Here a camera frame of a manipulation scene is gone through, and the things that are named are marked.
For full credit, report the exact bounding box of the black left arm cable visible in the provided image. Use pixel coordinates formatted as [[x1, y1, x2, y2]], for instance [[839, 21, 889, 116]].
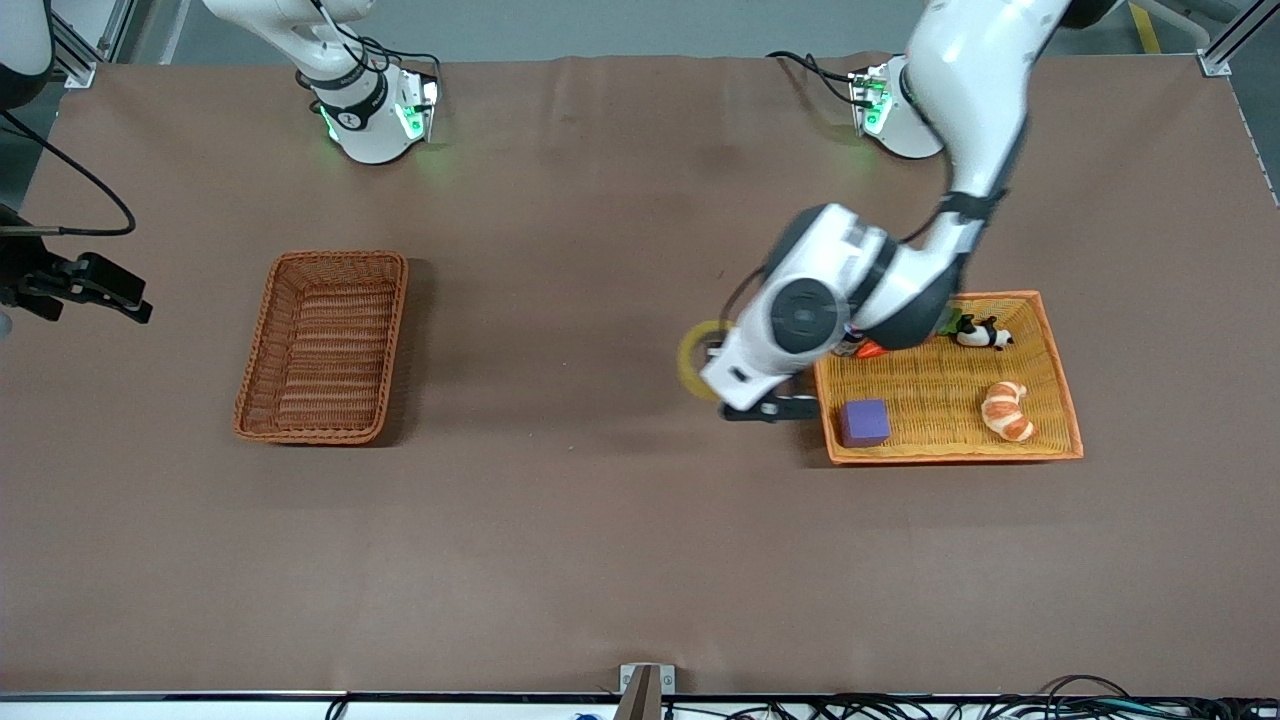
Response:
[[720, 262, 773, 331]]

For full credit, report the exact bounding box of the metal camera bracket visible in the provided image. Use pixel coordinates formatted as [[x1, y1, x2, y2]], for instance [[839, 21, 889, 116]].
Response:
[[618, 663, 677, 720]]

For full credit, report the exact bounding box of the black base cable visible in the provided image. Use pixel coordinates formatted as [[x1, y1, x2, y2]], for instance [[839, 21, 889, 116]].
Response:
[[305, 0, 443, 86], [765, 50, 871, 106]]

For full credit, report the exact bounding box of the black cable bundle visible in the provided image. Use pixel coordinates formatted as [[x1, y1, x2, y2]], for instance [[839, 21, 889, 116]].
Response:
[[660, 675, 1280, 720]]

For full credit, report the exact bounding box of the black right base cable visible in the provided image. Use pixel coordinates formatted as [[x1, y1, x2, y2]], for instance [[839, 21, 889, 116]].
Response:
[[305, 0, 443, 86]]

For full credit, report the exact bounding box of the yellow tape roll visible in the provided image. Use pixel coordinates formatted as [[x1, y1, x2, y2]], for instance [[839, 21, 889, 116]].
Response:
[[677, 320, 738, 403]]

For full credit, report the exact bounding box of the toy croissant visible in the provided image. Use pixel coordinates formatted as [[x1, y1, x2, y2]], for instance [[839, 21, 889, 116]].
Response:
[[980, 380, 1037, 443]]

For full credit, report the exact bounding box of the orange flat woven basket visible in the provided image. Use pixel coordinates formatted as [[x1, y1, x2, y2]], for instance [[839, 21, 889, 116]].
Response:
[[812, 290, 1085, 466]]

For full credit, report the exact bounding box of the black left base cable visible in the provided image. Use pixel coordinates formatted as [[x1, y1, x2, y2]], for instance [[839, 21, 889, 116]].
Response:
[[765, 50, 871, 106]]

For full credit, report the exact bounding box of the purple cube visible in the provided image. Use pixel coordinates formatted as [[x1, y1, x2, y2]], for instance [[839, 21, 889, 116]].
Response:
[[838, 398, 892, 448]]

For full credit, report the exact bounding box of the brown deep woven basket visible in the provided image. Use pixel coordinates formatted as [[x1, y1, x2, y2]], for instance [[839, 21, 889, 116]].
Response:
[[233, 250, 409, 446]]

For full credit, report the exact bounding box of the panda figurine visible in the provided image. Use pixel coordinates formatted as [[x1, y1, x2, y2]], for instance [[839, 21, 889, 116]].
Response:
[[955, 315, 1014, 351]]

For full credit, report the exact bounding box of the toy carrot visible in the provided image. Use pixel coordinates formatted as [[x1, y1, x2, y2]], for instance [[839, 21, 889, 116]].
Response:
[[850, 308, 976, 361]]

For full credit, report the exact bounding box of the brown table cover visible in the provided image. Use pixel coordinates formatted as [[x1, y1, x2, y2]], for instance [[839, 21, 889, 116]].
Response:
[[0, 52, 1280, 696]]

